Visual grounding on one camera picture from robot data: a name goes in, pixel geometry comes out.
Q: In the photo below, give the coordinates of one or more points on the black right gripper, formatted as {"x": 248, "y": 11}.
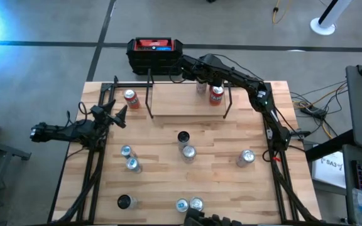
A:
{"x": 214, "y": 73}

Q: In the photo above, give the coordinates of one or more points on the grey metal bench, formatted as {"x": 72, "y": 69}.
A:
{"x": 5, "y": 147}

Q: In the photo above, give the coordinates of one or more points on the black metal rack frame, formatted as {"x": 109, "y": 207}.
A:
{"x": 184, "y": 100}

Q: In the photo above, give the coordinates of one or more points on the black power strip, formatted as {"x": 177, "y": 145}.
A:
{"x": 316, "y": 111}

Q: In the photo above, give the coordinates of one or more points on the black desk leg beam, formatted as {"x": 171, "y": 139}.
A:
{"x": 328, "y": 146}

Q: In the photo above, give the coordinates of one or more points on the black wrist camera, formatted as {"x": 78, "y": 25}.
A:
{"x": 96, "y": 110}
{"x": 210, "y": 58}

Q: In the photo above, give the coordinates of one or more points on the silver Diet Coke can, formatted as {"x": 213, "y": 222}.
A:
{"x": 247, "y": 156}
{"x": 189, "y": 152}
{"x": 196, "y": 203}

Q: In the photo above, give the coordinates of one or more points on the red Fanta can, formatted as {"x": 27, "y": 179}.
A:
{"x": 216, "y": 97}
{"x": 132, "y": 100}

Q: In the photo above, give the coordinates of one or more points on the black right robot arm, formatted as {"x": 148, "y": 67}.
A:
{"x": 270, "y": 114}

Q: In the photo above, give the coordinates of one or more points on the white Celsius can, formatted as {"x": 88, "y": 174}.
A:
{"x": 201, "y": 88}

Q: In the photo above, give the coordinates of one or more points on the Red Bull sugarfree can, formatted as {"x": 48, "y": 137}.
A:
{"x": 125, "y": 150}
{"x": 133, "y": 163}
{"x": 182, "y": 205}

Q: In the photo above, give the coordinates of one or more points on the black table rig frame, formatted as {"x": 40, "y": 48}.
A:
{"x": 127, "y": 84}

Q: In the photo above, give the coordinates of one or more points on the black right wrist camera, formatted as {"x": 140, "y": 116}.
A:
{"x": 210, "y": 58}

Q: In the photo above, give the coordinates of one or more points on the white printed paper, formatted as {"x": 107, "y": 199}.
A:
{"x": 328, "y": 169}

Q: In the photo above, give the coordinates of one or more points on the red and black toolbox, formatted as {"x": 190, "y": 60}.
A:
{"x": 154, "y": 62}

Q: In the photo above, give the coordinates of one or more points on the grey metal side table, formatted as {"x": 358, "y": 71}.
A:
{"x": 348, "y": 188}

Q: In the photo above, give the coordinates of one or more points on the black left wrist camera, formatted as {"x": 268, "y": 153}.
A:
{"x": 96, "y": 110}

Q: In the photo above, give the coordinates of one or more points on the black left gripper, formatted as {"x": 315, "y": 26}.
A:
{"x": 104, "y": 120}

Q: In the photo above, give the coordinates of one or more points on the white can with black top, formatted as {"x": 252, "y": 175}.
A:
{"x": 124, "y": 201}
{"x": 183, "y": 137}

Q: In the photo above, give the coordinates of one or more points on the black table-level camera mount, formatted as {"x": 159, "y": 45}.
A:
{"x": 200, "y": 218}

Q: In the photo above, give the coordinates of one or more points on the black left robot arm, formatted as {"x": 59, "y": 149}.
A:
{"x": 58, "y": 132}

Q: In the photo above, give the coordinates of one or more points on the white pedestal stand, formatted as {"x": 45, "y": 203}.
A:
{"x": 322, "y": 26}

